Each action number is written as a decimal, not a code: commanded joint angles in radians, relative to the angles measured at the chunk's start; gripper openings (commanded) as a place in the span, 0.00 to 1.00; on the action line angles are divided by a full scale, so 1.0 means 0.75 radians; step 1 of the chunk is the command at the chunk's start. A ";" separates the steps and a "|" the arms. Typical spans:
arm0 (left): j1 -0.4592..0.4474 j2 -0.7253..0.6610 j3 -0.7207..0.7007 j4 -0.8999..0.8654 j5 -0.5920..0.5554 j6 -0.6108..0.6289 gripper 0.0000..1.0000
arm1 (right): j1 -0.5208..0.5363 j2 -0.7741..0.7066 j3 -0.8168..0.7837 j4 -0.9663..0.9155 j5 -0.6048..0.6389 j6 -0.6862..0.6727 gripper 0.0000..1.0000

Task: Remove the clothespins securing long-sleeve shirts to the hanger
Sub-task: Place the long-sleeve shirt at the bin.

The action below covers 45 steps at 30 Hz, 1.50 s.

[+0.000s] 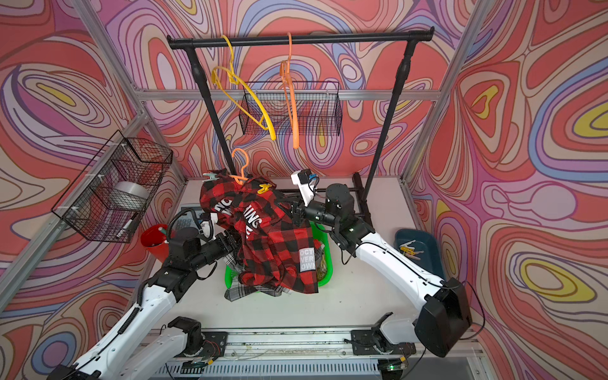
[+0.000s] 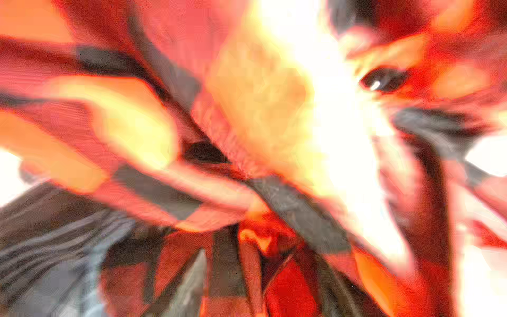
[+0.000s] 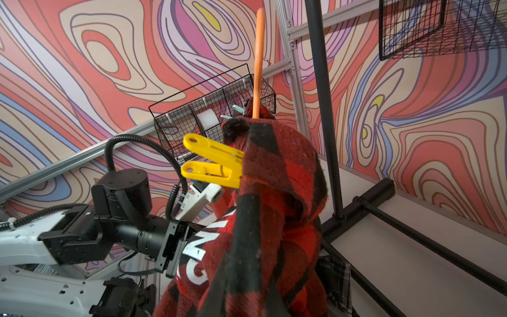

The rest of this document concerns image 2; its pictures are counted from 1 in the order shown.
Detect red plaid long-sleeve shirt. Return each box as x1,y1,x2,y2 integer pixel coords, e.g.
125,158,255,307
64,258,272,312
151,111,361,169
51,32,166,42
1,1,506,316

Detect grey plaid long-sleeve shirt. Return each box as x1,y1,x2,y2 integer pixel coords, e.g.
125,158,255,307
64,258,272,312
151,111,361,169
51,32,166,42
1,183,135,316

